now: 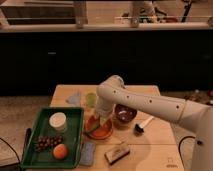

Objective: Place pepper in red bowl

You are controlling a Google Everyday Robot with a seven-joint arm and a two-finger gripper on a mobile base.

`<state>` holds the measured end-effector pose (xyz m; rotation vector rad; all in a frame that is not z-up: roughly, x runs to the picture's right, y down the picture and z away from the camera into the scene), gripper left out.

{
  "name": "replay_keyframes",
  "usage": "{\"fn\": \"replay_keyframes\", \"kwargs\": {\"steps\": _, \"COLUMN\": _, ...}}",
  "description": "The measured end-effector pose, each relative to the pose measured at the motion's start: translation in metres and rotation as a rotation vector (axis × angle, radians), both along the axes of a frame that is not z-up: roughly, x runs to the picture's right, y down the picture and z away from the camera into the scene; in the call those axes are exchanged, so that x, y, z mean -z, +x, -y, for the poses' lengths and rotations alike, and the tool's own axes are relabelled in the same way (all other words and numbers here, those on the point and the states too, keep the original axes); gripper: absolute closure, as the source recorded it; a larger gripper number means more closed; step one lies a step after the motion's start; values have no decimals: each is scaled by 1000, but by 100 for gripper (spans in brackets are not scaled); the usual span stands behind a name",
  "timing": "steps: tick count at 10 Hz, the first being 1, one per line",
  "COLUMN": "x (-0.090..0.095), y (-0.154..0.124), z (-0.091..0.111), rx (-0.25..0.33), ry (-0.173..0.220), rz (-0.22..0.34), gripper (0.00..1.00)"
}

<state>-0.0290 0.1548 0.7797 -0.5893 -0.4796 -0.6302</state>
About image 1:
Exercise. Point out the orange red bowl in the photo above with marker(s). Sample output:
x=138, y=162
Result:
x=103, y=132

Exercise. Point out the green plastic tray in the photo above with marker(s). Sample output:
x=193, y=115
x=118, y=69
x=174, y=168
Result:
x=71, y=138

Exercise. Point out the green cup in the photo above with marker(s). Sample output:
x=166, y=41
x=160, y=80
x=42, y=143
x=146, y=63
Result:
x=91, y=99

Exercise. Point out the wooden table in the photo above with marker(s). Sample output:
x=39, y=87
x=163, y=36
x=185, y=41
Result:
x=155, y=150

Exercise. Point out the black marker pen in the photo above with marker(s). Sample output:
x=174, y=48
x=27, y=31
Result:
x=27, y=137

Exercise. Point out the white round container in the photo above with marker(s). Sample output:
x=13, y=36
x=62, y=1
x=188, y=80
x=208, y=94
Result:
x=58, y=121

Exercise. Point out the blue sponge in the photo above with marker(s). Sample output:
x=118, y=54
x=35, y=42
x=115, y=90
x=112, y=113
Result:
x=87, y=154

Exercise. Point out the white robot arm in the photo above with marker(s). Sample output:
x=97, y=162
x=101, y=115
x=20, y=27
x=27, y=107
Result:
x=190, y=115

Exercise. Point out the orange fruit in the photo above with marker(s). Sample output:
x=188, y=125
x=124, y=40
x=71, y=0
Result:
x=60, y=151

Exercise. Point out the green pepper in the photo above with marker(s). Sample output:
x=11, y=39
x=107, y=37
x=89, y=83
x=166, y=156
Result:
x=92, y=128

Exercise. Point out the dark brown bowl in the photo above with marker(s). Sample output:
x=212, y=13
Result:
x=124, y=114

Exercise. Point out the bunch of dark grapes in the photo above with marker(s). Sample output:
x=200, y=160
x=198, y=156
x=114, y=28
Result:
x=45, y=142

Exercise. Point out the wooden block eraser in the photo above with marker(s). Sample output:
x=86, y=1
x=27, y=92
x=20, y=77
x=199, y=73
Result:
x=116, y=153

